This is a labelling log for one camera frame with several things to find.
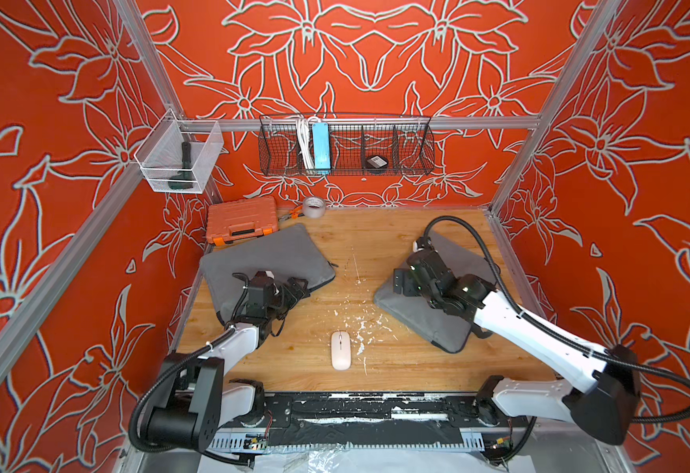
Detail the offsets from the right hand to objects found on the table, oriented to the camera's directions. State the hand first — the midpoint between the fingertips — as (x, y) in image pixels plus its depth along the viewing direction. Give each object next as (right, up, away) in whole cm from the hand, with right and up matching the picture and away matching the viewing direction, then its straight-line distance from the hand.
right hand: (408, 272), depth 79 cm
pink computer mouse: (-18, -22, +2) cm, 29 cm away
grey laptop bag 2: (+11, -16, +4) cm, 20 cm away
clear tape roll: (-30, +22, +38) cm, 53 cm away
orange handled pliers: (-38, +19, +39) cm, 57 cm away
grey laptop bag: (-38, +4, +24) cm, 45 cm away
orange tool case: (-57, +16, +32) cm, 67 cm away
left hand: (-31, -6, +10) cm, 33 cm away
